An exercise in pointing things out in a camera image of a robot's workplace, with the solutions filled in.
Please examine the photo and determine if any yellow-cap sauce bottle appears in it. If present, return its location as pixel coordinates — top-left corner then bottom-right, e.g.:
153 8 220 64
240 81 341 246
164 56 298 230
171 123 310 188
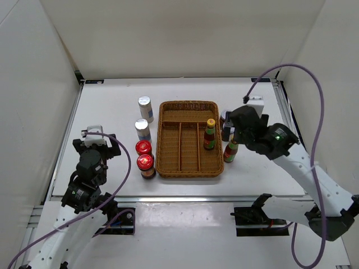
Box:
223 139 239 163
204 118 215 150

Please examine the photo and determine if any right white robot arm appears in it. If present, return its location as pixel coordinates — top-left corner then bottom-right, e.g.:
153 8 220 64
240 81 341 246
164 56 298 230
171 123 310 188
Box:
225 105 358 242

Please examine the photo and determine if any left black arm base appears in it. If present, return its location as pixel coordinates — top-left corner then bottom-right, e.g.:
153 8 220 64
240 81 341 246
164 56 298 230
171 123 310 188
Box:
93 206 136 238

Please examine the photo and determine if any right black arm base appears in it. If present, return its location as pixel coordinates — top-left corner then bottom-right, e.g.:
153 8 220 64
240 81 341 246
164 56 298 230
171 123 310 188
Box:
230 207 289 237

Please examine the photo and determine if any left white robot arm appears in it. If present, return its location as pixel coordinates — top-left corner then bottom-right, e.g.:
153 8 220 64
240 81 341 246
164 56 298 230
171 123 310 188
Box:
26 131 124 268

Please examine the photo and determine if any near white-lid paste jar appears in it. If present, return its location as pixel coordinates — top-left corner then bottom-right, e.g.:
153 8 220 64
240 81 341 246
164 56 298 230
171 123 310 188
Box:
221 126 235 142

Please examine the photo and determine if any white-lid paste jar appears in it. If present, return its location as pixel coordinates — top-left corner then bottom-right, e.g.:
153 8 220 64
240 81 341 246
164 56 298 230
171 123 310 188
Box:
221 126 235 142
220 109 228 128

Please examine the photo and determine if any far white-lid paste jar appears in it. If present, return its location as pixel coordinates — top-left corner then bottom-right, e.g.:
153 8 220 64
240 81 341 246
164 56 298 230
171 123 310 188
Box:
220 109 228 128

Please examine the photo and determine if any far red-lid sauce jar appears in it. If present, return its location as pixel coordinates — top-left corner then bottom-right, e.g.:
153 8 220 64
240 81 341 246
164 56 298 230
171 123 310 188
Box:
135 140 153 156

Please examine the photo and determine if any red-lid sauce jar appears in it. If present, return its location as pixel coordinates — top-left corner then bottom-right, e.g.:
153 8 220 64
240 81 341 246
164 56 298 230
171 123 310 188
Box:
136 154 156 179
135 140 153 156

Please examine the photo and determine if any near red-lid sauce jar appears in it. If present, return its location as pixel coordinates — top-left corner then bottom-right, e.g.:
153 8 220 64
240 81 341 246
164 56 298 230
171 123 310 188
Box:
136 154 156 179

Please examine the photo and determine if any near silver-lid spice jar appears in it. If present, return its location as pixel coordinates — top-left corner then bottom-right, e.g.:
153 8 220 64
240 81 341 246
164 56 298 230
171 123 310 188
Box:
135 118 151 143

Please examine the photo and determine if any silver-lid spice jar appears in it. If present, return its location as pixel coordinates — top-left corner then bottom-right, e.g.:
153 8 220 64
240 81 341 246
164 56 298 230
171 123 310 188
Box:
138 96 154 123
135 118 151 143

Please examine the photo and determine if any right dark table label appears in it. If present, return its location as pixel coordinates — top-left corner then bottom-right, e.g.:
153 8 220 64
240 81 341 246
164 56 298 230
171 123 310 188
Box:
251 77 271 83

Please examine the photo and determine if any dark table label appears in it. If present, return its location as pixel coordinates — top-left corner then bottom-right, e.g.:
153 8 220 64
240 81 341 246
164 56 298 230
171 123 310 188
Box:
85 80 104 85
251 77 271 83

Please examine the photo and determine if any brown wicker divided basket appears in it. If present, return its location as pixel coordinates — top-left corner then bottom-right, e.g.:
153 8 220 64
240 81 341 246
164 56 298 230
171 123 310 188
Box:
155 100 224 178

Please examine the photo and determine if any far silver-lid spice jar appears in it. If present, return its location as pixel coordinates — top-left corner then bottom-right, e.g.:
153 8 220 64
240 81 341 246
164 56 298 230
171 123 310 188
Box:
138 96 154 123

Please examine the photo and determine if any left dark table label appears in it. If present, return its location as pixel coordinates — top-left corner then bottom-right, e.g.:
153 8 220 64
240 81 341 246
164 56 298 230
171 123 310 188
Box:
85 80 104 85

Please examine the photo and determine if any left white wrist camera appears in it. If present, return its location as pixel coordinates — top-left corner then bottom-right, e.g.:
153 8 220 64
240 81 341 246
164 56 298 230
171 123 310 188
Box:
81 124 107 147

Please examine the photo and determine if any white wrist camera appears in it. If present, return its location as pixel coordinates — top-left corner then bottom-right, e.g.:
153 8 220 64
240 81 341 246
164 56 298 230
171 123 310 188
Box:
81 124 107 147
247 95 264 117

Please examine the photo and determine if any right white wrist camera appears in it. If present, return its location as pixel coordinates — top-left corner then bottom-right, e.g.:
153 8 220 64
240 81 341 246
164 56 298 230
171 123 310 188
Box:
247 95 264 117

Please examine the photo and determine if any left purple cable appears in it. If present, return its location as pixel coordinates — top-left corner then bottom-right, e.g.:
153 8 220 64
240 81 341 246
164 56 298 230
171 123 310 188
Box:
7 132 136 269

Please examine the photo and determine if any purple cable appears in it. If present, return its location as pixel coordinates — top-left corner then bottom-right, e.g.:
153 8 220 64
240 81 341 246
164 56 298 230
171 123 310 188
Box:
242 63 328 268
7 132 136 269

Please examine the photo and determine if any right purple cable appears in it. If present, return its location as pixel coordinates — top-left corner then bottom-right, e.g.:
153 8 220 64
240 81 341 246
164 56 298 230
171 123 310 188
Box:
242 63 328 268

